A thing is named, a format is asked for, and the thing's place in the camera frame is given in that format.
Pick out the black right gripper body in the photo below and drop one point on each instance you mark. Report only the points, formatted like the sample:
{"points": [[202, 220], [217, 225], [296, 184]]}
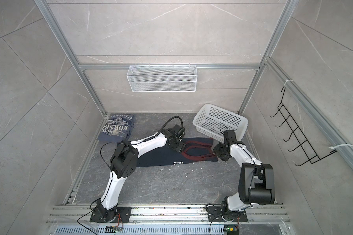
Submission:
{"points": [[220, 151]]}

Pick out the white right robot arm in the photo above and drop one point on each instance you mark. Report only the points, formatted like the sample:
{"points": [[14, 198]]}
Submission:
{"points": [[256, 182]]}

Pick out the grey slotted cable duct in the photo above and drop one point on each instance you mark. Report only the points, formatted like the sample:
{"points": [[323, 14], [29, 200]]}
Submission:
{"points": [[144, 230]]}

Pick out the white plastic laundry basket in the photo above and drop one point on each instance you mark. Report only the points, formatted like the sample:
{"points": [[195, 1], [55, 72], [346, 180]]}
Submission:
{"points": [[212, 121]]}

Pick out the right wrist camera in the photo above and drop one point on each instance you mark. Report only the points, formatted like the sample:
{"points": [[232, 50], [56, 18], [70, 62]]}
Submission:
{"points": [[229, 137]]}

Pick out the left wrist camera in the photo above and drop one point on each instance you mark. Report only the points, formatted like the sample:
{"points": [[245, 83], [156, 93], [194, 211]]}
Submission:
{"points": [[178, 130]]}

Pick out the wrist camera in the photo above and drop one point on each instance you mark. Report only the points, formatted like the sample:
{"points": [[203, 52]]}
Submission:
{"points": [[178, 130], [229, 137]]}

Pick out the white wire mesh wall basket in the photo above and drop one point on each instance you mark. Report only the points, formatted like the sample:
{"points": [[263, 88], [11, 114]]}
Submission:
{"points": [[165, 78]]}

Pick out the black wire hook rack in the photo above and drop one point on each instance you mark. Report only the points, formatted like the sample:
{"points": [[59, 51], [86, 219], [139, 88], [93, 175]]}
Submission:
{"points": [[296, 133]]}

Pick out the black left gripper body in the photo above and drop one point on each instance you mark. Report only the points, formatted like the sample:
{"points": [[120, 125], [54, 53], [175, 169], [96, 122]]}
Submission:
{"points": [[179, 145]]}

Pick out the white cable tie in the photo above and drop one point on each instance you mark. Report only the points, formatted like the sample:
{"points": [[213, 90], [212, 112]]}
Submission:
{"points": [[341, 145]]}

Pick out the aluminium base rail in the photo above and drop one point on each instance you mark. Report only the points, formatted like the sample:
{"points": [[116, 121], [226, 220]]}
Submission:
{"points": [[170, 215]]}

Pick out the dark navy tank top pile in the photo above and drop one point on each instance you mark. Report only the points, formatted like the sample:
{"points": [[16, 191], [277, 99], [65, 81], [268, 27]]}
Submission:
{"points": [[195, 150]]}

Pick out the blue-grey tank top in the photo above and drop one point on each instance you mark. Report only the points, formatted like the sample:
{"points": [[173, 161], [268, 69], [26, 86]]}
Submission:
{"points": [[117, 128]]}

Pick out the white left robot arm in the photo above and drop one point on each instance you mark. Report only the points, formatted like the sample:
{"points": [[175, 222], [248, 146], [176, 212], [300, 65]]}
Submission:
{"points": [[123, 163]]}

